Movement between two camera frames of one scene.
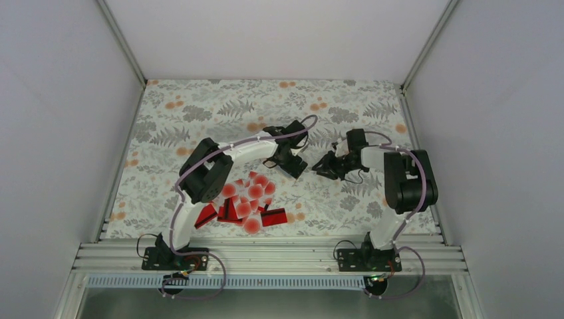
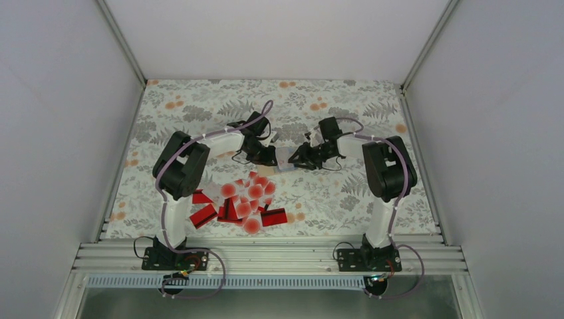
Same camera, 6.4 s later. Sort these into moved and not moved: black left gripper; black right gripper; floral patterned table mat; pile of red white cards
Moved: black right gripper; black left gripper
Not moved: floral patterned table mat; pile of red white cards
